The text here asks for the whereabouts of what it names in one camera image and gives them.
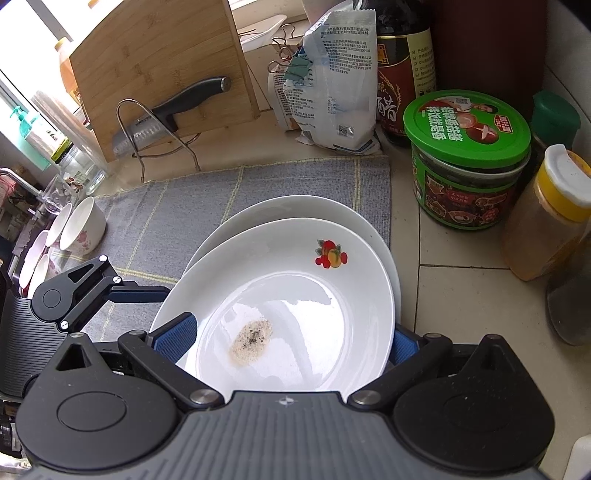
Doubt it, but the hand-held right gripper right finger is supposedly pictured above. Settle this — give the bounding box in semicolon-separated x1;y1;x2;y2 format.
347;324;525;409

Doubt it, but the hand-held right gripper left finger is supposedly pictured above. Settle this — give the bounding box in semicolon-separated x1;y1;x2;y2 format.
55;313;222;409

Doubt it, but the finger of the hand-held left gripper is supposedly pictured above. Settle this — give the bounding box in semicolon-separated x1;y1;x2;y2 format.
58;255;172;333

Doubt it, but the white ceramic plate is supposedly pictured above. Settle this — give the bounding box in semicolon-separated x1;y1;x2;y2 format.
182;195;402;324
148;217;397;393

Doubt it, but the clear glass mug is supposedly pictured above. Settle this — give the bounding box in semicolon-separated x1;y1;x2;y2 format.
41;174;79;217

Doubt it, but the glass jar green lid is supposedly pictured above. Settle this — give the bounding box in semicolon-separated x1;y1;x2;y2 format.
51;138;108;195

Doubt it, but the green lidded sauce jar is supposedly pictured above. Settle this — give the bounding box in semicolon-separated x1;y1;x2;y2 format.
403;89;533;230

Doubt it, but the yellow capped spice jar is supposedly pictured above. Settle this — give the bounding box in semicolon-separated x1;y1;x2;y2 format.
502;144;591;282

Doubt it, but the grey checked mat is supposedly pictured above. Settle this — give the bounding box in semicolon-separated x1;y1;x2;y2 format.
78;154;393;344

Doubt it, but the green soap bottle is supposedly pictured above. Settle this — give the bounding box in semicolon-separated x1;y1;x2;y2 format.
11;105;51;169

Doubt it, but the clear plastic bag roll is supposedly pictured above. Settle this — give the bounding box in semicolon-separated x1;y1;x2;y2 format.
30;90;112;185

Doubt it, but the orange cooking wine bottle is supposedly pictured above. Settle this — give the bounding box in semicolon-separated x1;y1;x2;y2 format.
58;39;84;109

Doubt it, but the red and white bag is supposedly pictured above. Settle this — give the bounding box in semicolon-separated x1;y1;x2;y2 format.
267;69;305;132

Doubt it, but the bamboo cutting board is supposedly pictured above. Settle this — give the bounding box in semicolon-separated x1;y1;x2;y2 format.
68;0;259;163

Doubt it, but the dark vinegar bottle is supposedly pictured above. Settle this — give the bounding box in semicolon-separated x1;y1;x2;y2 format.
358;0;437;148

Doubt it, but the white bag blue print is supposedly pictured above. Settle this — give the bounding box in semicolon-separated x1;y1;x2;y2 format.
281;0;382;155

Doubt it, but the green capped spice jar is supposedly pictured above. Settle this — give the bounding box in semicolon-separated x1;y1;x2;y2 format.
526;91;581;185

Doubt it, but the green binder clip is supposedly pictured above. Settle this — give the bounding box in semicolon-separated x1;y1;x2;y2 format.
284;52;311;80

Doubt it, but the white dish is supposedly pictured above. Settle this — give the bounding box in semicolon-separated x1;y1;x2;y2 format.
238;14;288;52

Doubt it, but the dark brown cylinder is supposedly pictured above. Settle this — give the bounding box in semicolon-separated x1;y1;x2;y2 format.
431;0;550;123

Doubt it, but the metal wire rack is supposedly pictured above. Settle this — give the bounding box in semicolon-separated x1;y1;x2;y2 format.
116;99;202;183

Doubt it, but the black handled kitchen knife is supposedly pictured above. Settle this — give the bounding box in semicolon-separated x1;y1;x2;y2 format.
112;76;233;158

